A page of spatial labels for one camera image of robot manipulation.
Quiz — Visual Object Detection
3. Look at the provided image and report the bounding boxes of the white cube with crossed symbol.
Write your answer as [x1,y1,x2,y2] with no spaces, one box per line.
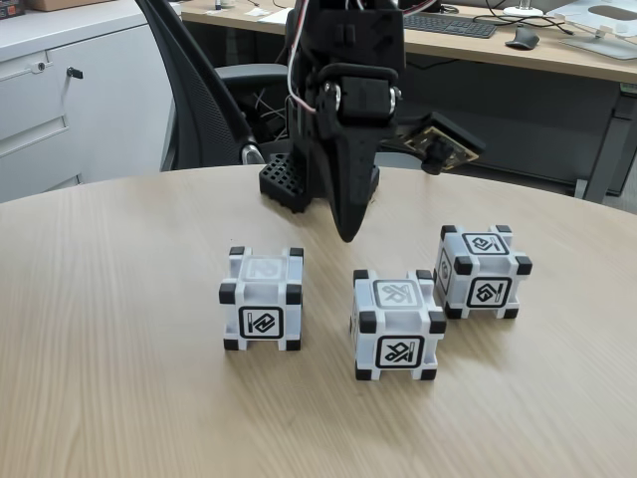
[349,268,448,383]

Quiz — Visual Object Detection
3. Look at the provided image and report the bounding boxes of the white cube with diamond symbol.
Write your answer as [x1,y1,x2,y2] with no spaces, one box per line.
[432,223,533,321]

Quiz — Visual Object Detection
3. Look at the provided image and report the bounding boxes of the black keyboard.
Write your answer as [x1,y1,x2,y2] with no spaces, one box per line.
[402,12,499,40]

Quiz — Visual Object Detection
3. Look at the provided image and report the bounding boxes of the white paper sheets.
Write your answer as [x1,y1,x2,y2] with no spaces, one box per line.
[246,7,296,25]

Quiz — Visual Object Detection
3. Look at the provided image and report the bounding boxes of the white cube with zigzag symbol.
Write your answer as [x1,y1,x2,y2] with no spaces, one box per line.
[218,245,305,353]

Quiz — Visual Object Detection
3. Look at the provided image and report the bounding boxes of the black mesh office chair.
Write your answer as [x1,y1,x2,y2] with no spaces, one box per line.
[133,0,295,173]

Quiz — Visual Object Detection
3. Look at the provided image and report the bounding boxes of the dark computer mouse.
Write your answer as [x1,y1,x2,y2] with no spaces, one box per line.
[505,25,541,51]

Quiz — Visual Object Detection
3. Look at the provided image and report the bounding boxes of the white round lamp base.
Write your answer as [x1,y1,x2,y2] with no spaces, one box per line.
[502,0,546,19]

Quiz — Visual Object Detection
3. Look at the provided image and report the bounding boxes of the wooden office desk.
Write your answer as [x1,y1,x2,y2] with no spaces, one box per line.
[181,0,637,205]

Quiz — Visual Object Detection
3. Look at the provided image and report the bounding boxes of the silver laptop stand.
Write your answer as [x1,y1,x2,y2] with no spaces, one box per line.
[544,2,637,61]

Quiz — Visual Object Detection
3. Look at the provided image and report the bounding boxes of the white drawer cabinet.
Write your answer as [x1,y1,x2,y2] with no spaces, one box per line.
[0,7,175,203]

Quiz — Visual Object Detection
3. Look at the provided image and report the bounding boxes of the cardboard box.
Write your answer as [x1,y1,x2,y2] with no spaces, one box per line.
[29,0,138,12]

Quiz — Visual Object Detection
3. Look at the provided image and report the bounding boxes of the white red servo cable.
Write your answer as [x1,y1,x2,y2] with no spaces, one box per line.
[285,0,319,114]

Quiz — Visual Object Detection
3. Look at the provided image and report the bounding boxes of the gripper camera module with mount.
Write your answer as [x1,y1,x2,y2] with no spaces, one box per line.
[380,112,487,175]

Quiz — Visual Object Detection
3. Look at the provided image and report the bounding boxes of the tangled cables under desk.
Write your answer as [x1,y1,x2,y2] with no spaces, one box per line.
[251,87,293,143]

